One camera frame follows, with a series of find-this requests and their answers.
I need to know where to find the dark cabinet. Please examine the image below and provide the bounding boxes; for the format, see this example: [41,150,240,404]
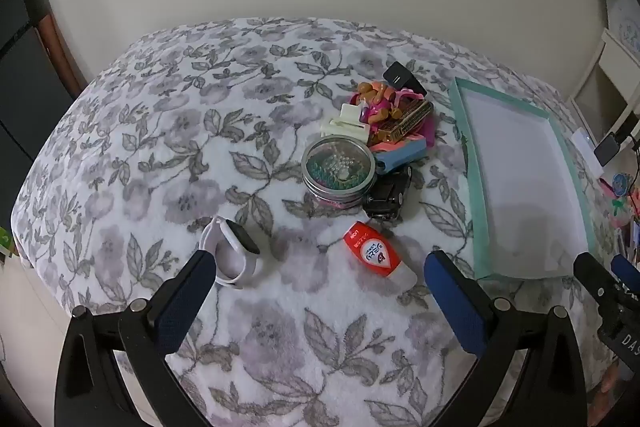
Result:
[0,0,88,258]

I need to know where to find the black charger plug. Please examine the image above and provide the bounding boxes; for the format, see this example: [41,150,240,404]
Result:
[382,61,427,98]

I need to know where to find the pink watch band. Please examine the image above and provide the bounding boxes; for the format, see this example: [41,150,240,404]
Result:
[390,88,427,108]

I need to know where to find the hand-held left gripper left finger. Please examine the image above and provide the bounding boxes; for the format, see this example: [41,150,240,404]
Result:
[55,249,216,427]

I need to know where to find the cream plastic clip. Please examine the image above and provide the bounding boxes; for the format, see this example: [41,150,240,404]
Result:
[321,103,373,138]

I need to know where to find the gold patterned box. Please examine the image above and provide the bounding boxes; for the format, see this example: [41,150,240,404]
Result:
[370,99,435,142]

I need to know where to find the red tube with clear cap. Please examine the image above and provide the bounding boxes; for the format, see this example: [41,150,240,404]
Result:
[342,221,420,295]

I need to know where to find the white smartwatch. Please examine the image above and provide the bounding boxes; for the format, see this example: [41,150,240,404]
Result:
[200,216,262,289]

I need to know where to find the toy dog figure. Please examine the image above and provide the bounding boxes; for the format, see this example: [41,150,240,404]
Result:
[350,79,403,122]

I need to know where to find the black power adapter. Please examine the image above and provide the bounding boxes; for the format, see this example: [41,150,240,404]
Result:
[594,132,626,166]

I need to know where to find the white plastic device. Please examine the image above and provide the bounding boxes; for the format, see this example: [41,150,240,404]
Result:
[574,129,607,178]

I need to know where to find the floral fleece blanket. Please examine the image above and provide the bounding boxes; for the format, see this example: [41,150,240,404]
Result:
[10,17,631,427]

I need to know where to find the round tin of beads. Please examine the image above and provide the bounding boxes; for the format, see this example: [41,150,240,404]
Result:
[301,135,377,210]

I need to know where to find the teal shallow box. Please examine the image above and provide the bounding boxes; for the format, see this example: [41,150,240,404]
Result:
[447,77,597,282]

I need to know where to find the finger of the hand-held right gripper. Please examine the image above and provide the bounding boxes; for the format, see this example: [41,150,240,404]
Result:
[610,254,640,295]
[573,252,623,310]

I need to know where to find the white shelf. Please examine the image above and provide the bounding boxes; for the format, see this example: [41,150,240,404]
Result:
[570,27,640,148]

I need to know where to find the person's right hand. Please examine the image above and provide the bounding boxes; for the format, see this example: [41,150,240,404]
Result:
[601,366,628,403]

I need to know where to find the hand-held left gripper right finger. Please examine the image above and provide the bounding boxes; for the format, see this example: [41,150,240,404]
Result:
[424,249,586,427]

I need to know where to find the black toy car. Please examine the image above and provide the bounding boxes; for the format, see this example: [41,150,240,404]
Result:
[361,167,413,223]

